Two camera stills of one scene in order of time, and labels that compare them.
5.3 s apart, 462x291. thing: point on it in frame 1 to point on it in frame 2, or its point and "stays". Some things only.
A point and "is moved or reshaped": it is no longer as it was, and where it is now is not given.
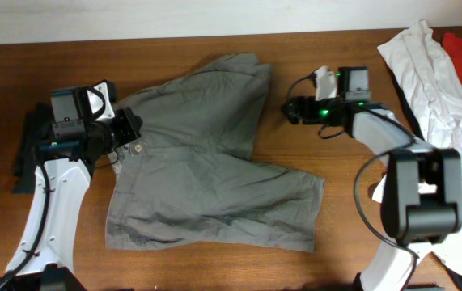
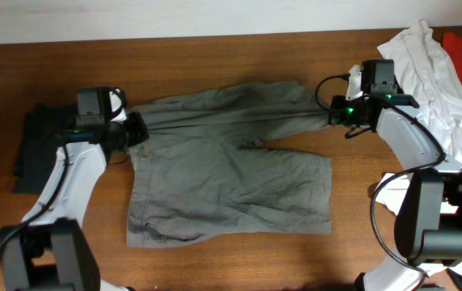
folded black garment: [37, 128] stays
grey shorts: [192, 178] is moved or reshaped
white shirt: [451, 121] stays
